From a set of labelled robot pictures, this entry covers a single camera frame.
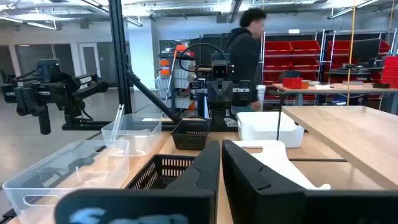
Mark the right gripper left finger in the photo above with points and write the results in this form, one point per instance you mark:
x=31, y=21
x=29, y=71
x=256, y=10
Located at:
x=192, y=199

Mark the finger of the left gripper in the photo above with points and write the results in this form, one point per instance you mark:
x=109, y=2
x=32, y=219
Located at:
x=227, y=96
x=213, y=96

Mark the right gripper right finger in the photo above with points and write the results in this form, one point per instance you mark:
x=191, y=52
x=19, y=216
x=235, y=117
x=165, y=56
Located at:
x=264, y=202

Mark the white plastic basket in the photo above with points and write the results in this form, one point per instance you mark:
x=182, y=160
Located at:
x=267, y=127
x=280, y=168

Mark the black slotted plastic basket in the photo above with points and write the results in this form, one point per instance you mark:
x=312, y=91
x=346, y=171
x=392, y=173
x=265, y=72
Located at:
x=155, y=174
x=190, y=137

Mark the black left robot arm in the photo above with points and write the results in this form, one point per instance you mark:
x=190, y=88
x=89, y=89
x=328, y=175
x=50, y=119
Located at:
x=219, y=119

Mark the wooden shelf with black legs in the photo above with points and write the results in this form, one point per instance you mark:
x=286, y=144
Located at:
x=357, y=140

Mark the stack of red bins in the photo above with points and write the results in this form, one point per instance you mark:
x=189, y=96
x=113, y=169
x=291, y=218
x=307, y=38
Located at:
x=391, y=71

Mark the white cylinder container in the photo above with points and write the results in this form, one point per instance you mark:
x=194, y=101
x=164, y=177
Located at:
x=261, y=93

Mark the person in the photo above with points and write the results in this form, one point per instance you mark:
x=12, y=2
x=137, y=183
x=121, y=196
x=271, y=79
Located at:
x=244, y=56

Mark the cart with white orange bins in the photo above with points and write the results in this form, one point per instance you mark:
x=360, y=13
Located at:
x=180, y=74

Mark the dark office chair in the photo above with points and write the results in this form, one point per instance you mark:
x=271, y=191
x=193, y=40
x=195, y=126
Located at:
x=289, y=75

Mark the red box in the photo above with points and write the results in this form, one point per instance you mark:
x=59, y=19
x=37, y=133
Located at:
x=292, y=83

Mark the small orange container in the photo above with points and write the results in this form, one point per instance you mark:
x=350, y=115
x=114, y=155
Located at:
x=304, y=85

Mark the metal rack with red bins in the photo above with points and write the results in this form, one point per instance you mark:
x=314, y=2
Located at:
x=339, y=46
x=292, y=48

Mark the long wooden work table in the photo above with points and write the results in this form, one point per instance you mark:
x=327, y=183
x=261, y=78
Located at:
x=335, y=89

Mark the black computer monitor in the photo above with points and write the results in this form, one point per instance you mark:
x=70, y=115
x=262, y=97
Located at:
x=367, y=49

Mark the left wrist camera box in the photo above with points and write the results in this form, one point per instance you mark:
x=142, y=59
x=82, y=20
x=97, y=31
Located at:
x=220, y=71

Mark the black aluminium rig frame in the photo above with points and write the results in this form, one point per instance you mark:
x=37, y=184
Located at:
x=119, y=62

